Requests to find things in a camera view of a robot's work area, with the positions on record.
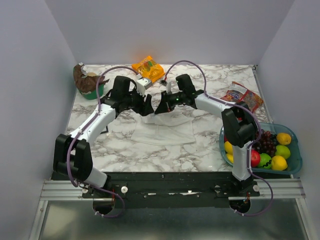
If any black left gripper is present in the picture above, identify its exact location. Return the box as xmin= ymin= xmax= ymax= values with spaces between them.
xmin=123 ymin=86 xmax=155 ymax=117

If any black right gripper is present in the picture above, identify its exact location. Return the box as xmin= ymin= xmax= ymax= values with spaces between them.
xmin=154 ymin=90 xmax=186 ymax=115

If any white camisole garment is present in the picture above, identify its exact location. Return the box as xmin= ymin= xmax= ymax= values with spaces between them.
xmin=131 ymin=111 xmax=196 ymax=146

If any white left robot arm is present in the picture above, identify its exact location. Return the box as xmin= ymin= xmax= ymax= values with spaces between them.
xmin=53 ymin=76 xmax=154 ymax=198

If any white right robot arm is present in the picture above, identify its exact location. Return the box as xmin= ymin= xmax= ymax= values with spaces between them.
xmin=155 ymin=74 xmax=261 ymax=196

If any orange snack bag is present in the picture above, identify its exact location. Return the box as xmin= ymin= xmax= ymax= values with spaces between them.
xmin=131 ymin=55 xmax=165 ymax=84

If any green bowl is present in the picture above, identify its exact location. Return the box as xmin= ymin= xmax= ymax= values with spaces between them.
xmin=79 ymin=84 xmax=105 ymax=100

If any crumpled brown paper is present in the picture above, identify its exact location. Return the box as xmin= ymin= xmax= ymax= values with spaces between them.
xmin=73 ymin=62 xmax=109 ymax=95

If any red candy bag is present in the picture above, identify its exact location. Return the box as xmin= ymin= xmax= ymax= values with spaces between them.
xmin=221 ymin=81 xmax=264 ymax=113

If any yellow lemon left upper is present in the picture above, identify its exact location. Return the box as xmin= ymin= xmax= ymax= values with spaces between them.
xmin=224 ymin=141 xmax=233 ymax=155

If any yellow lemon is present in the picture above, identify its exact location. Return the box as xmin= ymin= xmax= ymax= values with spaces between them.
xmin=276 ymin=132 xmax=292 ymax=146
xmin=226 ymin=153 xmax=234 ymax=163
xmin=271 ymin=155 xmax=288 ymax=171
xmin=224 ymin=141 xmax=233 ymax=155

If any yellow lemon left lower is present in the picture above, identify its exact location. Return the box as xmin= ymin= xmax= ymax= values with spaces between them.
xmin=226 ymin=153 xmax=234 ymax=163

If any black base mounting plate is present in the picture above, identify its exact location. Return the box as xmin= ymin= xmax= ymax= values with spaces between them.
xmin=51 ymin=171 xmax=293 ymax=209

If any red apple front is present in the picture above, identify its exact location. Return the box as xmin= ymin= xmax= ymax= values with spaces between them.
xmin=251 ymin=149 xmax=261 ymax=168

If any dark purple grape bunch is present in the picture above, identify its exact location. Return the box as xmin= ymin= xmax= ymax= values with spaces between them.
xmin=252 ymin=129 xmax=279 ymax=158

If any green apple with squiggle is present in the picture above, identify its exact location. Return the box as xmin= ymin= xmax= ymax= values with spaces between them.
xmin=257 ymin=153 xmax=272 ymax=169

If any yellow lemon top right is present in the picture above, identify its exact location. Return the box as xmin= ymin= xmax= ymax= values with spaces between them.
xmin=276 ymin=132 xmax=292 ymax=146

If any green lime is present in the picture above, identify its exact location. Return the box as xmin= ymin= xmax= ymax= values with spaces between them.
xmin=275 ymin=144 xmax=291 ymax=160

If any yellow lemon bottom right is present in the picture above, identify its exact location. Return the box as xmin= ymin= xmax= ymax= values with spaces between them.
xmin=271 ymin=155 xmax=288 ymax=171

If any teal plastic fruit basket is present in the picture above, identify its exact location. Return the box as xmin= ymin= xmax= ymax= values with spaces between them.
xmin=219 ymin=121 xmax=303 ymax=175

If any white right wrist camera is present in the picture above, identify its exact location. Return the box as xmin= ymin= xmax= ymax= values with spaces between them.
xmin=160 ymin=80 xmax=172 ymax=94

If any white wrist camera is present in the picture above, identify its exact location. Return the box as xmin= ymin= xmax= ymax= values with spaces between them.
xmin=160 ymin=80 xmax=172 ymax=94
xmin=135 ymin=78 xmax=153 ymax=96

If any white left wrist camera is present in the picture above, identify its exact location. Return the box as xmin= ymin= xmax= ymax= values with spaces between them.
xmin=135 ymin=78 xmax=153 ymax=96

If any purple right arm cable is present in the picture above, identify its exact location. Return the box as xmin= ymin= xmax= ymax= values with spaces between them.
xmin=164 ymin=59 xmax=275 ymax=217

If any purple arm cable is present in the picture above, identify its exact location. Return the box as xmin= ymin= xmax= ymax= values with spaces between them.
xmin=66 ymin=65 xmax=140 ymax=219
xmin=164 ymin=59 xmax=275 ymax=217

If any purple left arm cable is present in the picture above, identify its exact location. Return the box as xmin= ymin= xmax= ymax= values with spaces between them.
xmin=66 ymin=65 xmax=140 ymax=219

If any aluminium frame rail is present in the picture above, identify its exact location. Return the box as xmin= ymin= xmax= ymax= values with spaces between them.
xmin=40 ymin=178 xmax=306 ymax=201

